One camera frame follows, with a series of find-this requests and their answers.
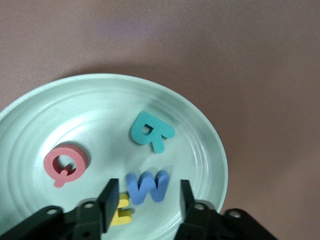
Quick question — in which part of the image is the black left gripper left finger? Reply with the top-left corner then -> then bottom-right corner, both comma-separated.
72,178 -> 120,240

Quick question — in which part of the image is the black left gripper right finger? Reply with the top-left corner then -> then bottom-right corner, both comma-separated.
176,179 -> 226,240

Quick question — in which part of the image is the yellow foam letter H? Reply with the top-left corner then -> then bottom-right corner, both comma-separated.
109,192 -> 137,227

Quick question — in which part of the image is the blue foam capital letter M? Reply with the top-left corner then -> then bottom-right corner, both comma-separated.
125,169 -> 171,206

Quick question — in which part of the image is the pink foam letter Q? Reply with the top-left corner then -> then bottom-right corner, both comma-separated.
43,143 -> 89,189

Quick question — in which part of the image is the teal foam letter R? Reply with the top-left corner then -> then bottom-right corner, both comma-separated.
129,111 -> 176,155

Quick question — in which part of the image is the pale green round plate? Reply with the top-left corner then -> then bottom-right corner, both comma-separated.
0,72 -> 229,240

